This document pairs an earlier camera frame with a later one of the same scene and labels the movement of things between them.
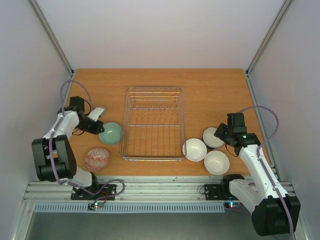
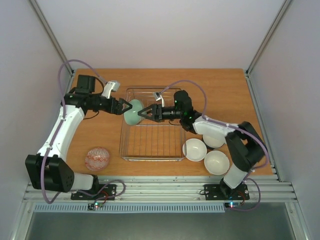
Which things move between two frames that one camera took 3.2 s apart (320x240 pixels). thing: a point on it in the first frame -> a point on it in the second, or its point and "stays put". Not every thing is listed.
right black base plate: x=215 y=192 stays put
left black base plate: x=99 y=192 stays put
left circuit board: x=95 y=206 stays put
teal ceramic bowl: x=112 y=134 -> x=131 y=117
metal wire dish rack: x=153 y=127 stays put
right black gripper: x=220 y=131 -> x=155 y=112
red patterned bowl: x=97 y=159 stays put
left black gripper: x=96 y=130 -> x=118 y=111
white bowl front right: x=216 y=162 stays put
